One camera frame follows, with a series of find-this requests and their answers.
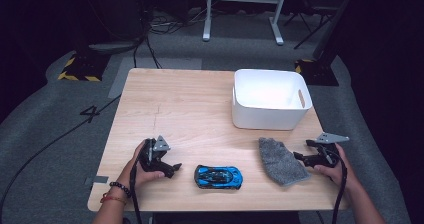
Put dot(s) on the black tripod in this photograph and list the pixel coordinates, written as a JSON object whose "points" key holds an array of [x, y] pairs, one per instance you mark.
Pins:
{"points": [[313, 20]]}

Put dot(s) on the person's right hand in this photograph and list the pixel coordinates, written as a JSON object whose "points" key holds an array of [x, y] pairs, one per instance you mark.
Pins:
{"points": [[328, 171]]}

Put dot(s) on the grey metal post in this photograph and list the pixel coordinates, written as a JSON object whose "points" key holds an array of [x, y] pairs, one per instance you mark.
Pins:
{"points": [[333, 24]]}

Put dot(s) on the white plastic bin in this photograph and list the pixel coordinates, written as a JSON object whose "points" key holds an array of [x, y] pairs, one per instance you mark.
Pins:
{"points": [[266, 117]]}

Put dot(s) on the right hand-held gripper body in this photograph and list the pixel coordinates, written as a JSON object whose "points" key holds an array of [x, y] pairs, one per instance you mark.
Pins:
{"points": [[325, 157]]}

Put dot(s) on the grey cloth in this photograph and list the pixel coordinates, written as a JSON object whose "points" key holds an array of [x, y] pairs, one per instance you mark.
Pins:
{"points": [[281, 162]]}

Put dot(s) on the black yellow striped base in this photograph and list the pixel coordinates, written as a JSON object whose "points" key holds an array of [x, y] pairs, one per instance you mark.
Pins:
{"points": [[85, 69], [316, 74]]}

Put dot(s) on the grey tape strip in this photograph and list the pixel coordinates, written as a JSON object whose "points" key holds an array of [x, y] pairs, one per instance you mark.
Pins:
{"points": [[98, 180]]}

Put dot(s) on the blue toy car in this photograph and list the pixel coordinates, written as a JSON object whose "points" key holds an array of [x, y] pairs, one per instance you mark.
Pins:
{"points": [[218, 177]]}

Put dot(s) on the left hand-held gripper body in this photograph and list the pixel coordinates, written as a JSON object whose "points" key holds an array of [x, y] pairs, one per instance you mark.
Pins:
{"points": [[151, 159]]}

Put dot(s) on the person's left hand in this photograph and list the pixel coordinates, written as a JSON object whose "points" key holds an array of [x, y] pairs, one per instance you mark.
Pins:
{"points": [[146, 175]]}

